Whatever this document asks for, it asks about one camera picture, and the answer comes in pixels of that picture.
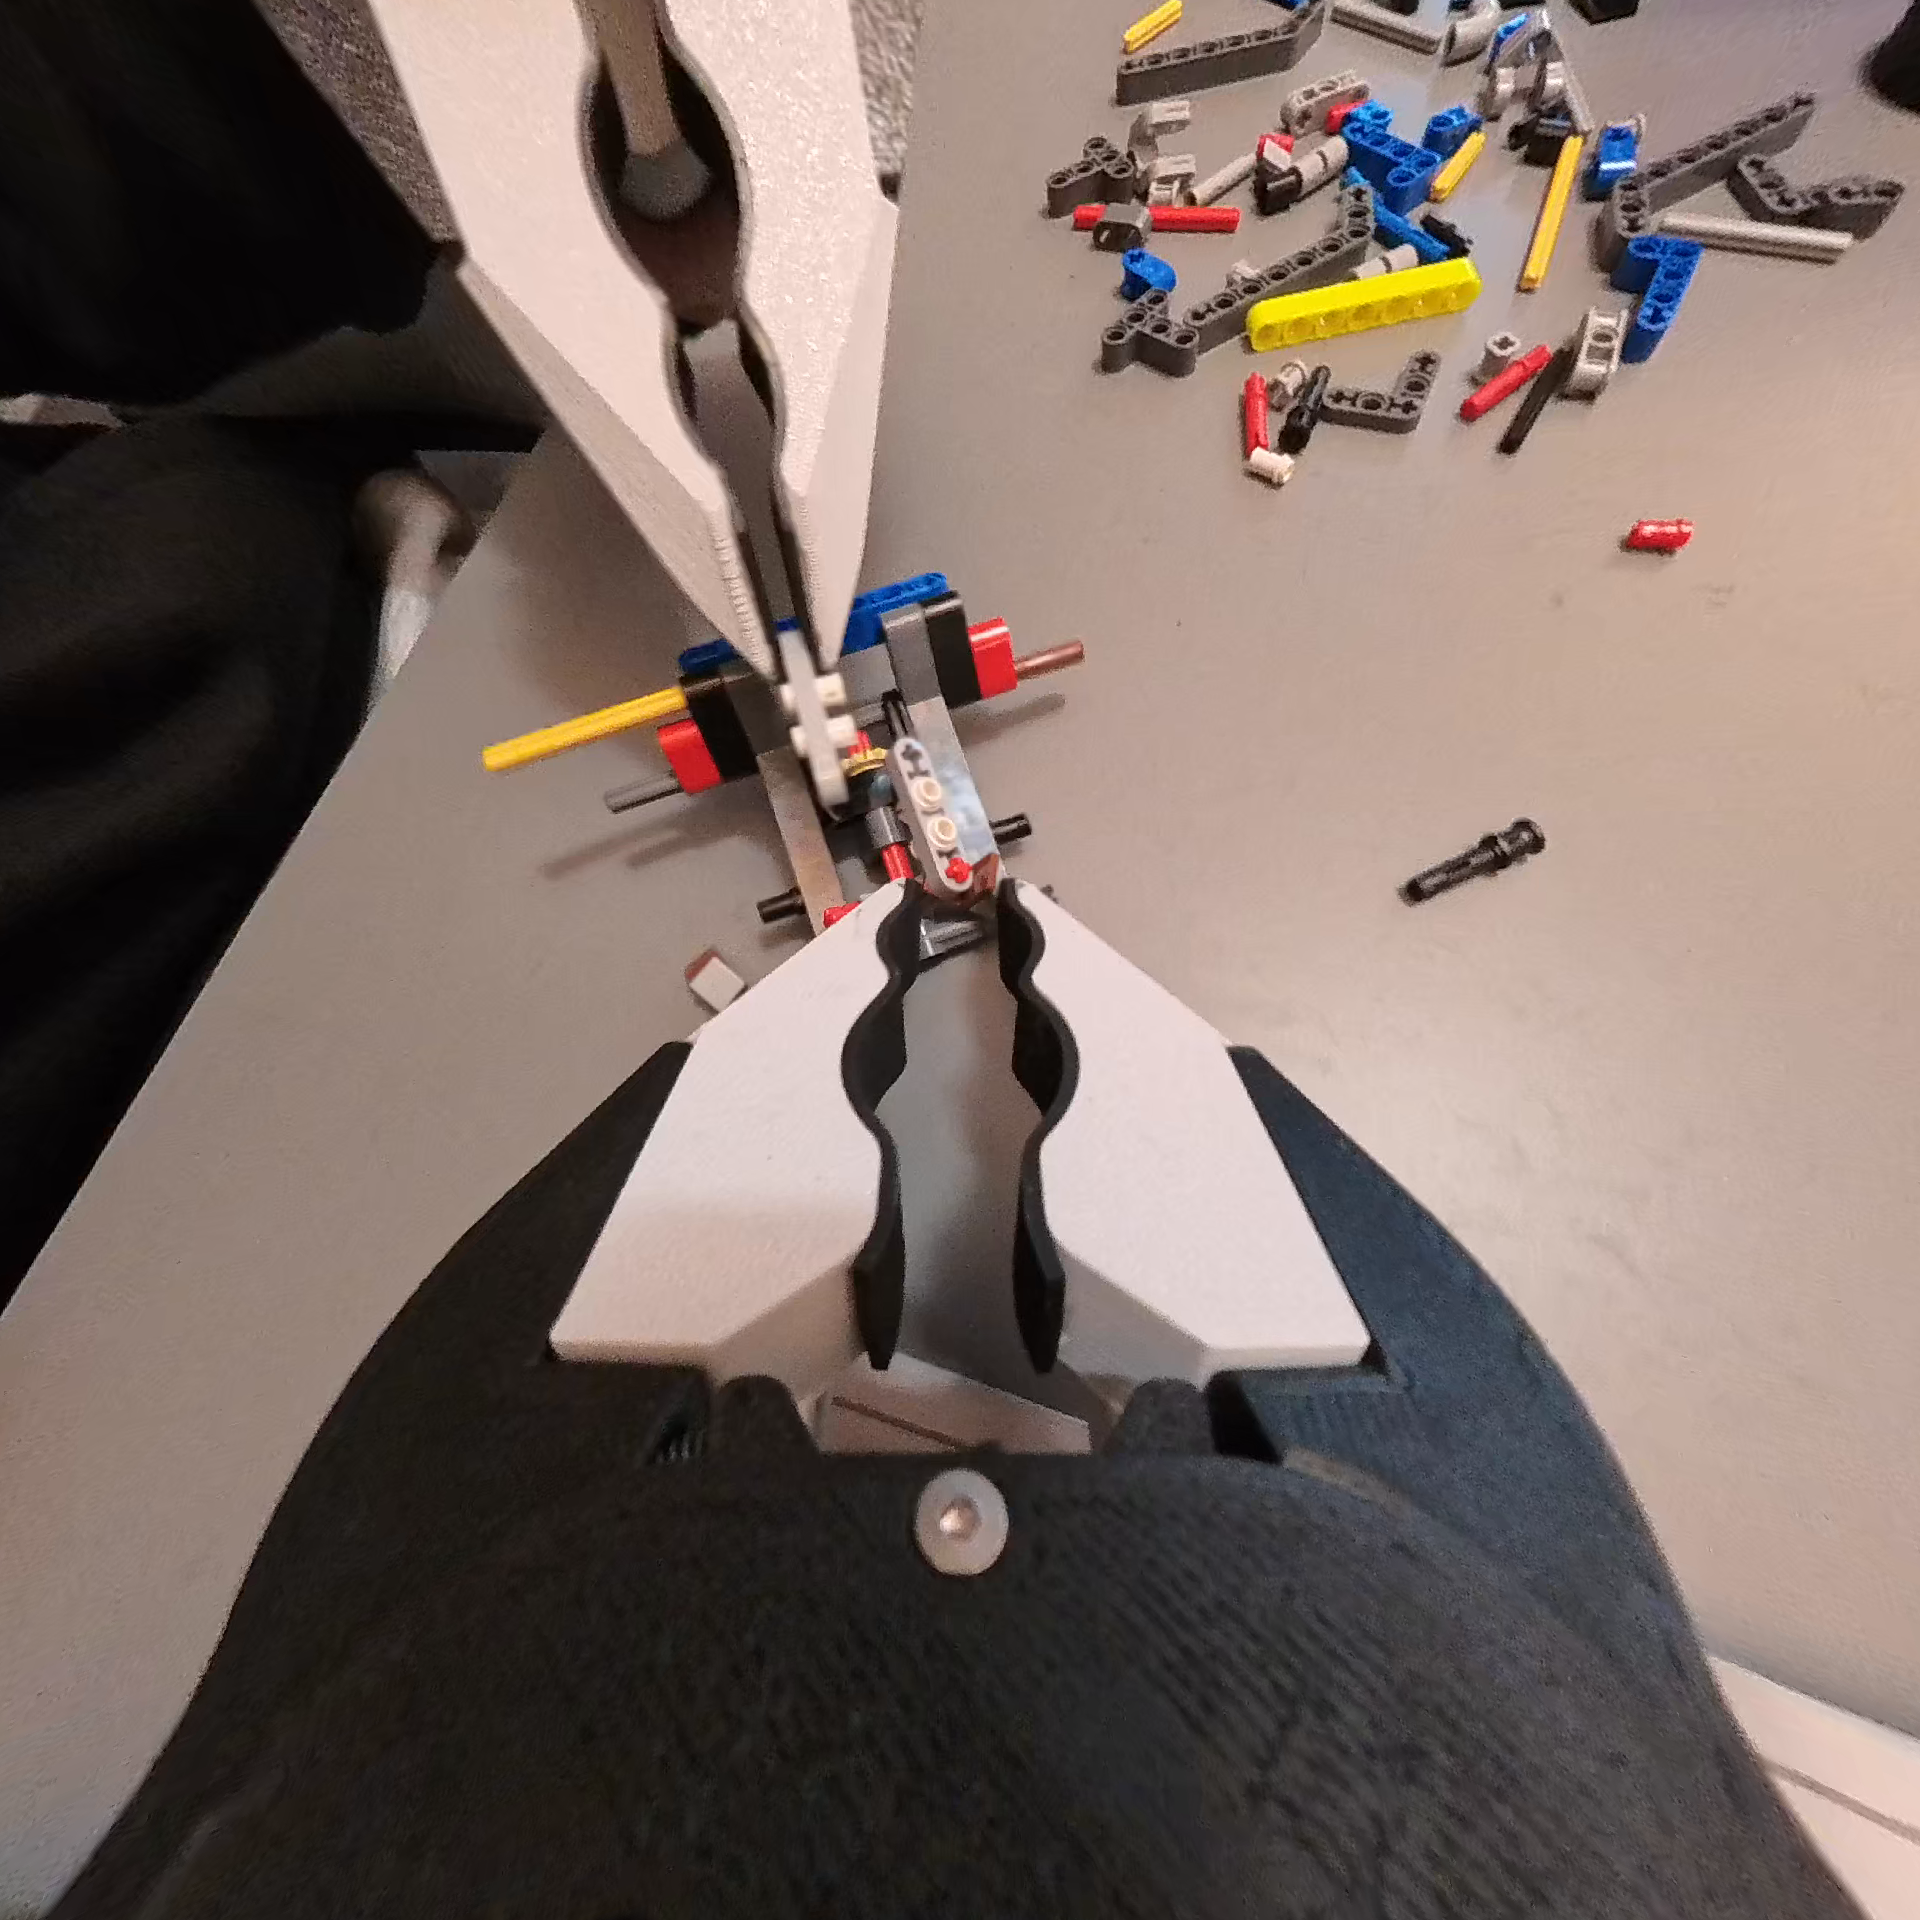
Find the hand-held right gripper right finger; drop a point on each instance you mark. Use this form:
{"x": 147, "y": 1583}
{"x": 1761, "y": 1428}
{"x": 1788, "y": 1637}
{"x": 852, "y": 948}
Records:
{"x": 1196, "y": 1199}

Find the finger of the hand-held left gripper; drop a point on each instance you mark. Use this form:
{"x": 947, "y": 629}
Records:
{"x": 814, "y": 301}
{"x": 536, "y": 273}

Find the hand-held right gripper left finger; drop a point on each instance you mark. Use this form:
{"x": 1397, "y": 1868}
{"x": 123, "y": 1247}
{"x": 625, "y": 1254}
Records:
{"x": 721, "y": 1199}

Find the brown and grey lego bracket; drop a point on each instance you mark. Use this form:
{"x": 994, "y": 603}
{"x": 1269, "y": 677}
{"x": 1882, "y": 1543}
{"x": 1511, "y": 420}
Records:
{"x": 714, "y": 984}

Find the partly built lego chassis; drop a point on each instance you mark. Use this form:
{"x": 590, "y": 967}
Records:
{"x": 912, "y": 657}

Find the light grey thin lego liftarm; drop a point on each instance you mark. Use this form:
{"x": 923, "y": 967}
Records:
{"x": 944, "y": 815}

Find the person's left forearm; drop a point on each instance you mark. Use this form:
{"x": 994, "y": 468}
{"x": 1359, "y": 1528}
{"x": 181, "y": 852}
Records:
{"x": 196, "y": 177}

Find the black lego pin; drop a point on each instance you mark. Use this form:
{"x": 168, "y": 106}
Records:
{"x": 1470, "y": 863}

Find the yellow lego beam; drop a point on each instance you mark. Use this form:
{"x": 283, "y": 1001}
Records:
{"x": 1359, "y": 309}

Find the pile of loose lego pieces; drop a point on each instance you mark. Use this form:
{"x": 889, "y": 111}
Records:
{"x": 1355, "y": 167}

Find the red lego pin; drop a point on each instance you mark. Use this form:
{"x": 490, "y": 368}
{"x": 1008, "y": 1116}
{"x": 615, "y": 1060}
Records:
{"x": 1661, "y": 539}

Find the open instruction booklet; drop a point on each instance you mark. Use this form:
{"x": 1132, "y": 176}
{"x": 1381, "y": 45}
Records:
{"x": 1840, "y": 1801}

